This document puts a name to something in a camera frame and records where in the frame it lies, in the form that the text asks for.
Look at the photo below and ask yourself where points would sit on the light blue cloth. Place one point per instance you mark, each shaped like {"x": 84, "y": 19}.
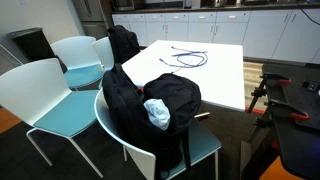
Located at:
{"x": 158, "y": 113}

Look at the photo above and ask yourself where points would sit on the large black backpack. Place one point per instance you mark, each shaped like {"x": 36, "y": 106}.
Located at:
{"x": 126, "y": 110}

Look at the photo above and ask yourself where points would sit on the small black backpack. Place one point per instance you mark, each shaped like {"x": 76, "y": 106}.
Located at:
{"x": 123, "y": 43}

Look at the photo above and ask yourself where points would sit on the white chair teal seat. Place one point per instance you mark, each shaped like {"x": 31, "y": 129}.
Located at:
{"x": 33, "y": 86}
{"x": 104, "y": 51}
{"x": 76, "y": 51}
{"x": 203, "y": 143}

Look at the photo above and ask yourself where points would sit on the black microwave oven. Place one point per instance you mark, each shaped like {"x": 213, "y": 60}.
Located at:
{"x": 122, "y": 4}

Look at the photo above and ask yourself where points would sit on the stainless steel refrigerator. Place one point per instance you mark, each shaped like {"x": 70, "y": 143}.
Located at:
{"x": 90, "y": 16}

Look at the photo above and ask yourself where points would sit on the white cabinet row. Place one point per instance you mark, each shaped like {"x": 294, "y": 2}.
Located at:
{"x": 260, "y": 33}

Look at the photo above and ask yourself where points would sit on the black trash bin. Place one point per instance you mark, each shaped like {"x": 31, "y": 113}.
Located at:
{"x": 31, "y": 45}

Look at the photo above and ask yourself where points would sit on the black power box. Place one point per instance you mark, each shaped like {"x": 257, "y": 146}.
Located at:
{"x": 312, "y": 86}

